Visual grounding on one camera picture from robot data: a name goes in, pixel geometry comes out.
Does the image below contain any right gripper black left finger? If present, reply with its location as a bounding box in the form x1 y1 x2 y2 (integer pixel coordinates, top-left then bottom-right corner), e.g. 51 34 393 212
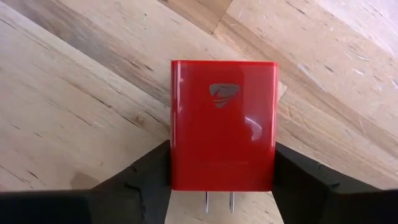
90 139 172 224

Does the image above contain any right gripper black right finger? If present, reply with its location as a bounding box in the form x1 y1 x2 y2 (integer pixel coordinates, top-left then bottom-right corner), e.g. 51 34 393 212
272 142 382 224

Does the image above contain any red USB wall charger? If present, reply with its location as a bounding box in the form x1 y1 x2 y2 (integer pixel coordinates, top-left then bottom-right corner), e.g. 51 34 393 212
170 59 279 215

